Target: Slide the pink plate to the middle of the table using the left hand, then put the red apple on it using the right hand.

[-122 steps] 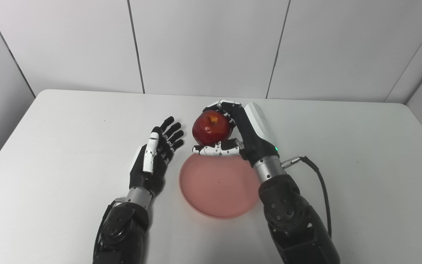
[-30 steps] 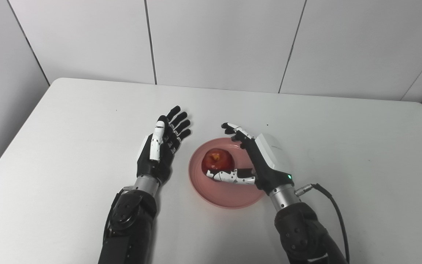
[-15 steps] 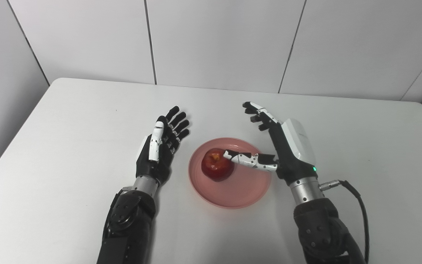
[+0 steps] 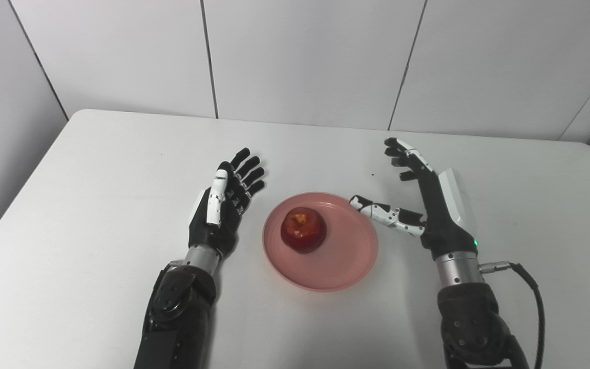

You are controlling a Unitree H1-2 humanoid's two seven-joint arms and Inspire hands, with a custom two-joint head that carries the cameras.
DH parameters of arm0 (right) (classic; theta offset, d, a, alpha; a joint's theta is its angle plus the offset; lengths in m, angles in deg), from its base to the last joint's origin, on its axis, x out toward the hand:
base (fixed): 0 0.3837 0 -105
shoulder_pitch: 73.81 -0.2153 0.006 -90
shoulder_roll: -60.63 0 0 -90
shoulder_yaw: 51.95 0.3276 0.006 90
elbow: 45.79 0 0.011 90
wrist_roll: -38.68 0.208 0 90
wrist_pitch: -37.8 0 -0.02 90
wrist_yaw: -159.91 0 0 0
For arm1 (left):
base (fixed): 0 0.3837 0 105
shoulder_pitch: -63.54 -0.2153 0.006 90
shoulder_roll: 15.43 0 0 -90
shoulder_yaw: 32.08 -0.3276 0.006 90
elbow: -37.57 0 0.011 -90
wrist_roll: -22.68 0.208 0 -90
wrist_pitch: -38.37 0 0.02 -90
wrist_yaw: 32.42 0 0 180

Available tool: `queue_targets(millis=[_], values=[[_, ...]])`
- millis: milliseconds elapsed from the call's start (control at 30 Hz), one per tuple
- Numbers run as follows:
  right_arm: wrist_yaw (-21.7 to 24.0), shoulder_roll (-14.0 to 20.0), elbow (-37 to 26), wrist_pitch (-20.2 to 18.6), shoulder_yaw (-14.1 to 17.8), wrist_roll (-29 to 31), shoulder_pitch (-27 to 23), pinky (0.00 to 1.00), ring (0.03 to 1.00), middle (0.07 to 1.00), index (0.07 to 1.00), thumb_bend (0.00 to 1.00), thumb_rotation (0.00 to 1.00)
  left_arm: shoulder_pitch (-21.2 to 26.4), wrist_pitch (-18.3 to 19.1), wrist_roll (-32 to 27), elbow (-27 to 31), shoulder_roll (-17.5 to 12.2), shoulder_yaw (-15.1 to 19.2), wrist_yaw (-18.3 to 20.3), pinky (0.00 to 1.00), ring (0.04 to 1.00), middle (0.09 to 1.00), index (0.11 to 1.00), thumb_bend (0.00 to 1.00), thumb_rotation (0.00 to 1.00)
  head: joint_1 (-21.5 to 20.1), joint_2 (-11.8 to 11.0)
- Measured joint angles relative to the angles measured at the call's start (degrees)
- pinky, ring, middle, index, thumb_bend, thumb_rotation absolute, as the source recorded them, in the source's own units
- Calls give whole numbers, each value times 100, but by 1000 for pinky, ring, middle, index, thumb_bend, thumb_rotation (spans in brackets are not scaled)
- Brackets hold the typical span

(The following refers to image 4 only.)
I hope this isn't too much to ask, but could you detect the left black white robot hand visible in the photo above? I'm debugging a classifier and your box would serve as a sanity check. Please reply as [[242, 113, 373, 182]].
[[187, 147, 266, 260]]

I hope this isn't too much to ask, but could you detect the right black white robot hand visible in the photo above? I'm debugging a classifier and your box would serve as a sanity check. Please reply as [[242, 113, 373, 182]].
[[349, 137, 479, 261]]

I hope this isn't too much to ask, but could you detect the red apple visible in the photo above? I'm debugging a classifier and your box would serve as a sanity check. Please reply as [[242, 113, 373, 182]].
[[280, 207, 328, 255]]

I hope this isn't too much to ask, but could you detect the pink round plate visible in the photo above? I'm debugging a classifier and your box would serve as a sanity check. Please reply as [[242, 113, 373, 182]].
[[262, 192, 380, 293]]

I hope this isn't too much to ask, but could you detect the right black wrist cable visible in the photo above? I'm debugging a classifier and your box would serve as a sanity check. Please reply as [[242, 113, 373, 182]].
[[479, 260, 546, 369]]

